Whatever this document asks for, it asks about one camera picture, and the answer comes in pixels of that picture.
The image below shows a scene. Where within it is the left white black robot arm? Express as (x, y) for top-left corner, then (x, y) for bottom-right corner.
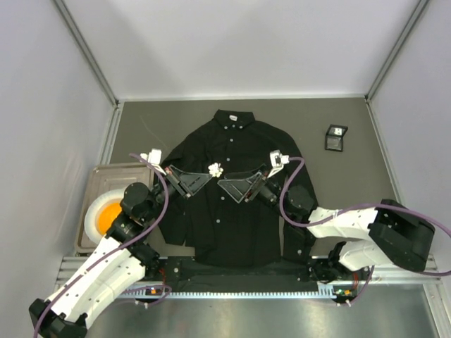
(29, 165), (212, 337)

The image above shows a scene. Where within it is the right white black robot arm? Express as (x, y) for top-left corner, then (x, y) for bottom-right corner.
(218, 170), (435, 282)

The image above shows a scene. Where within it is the black button-up shirt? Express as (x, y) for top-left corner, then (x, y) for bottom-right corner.
(159, 110), (310, 268)

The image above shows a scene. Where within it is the grey metal tray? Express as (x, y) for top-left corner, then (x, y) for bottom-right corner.
(75, 163), (153, 255)

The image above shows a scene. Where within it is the white bowl orange inside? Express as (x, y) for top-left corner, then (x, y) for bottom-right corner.
(83, 188), (125, 244)

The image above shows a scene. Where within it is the small black open box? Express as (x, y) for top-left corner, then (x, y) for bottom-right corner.
(324, 124), (348, 152)

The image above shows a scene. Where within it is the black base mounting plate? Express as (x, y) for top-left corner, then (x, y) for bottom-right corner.
(142, 256), (368, 292)

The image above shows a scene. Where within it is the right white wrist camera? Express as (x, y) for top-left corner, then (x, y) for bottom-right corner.
(267, 150), (290, 178)

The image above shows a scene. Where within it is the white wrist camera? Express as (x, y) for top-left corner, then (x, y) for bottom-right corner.
(267, 150), (290, 178)
(140, 149), (166, 175)

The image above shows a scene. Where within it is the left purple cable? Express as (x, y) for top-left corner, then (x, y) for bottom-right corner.
(33, 151), (173, 338)

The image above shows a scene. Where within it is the purple cable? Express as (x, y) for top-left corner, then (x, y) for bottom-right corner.
(278, 156), (451, 308)
(33, 151), (173, 338)

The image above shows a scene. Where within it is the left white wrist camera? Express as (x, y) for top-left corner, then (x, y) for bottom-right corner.
(140, 149), (166, 175)

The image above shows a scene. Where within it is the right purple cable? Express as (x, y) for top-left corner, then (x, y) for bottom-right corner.
(278, 156), (451, 308)

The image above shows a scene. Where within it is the grey slotted cable duct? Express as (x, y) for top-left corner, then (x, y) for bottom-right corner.
(118, 284), (354, 300)

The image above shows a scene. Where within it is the aluminium frame rail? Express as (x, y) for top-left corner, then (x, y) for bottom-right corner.
(54, 256), (441, 290)

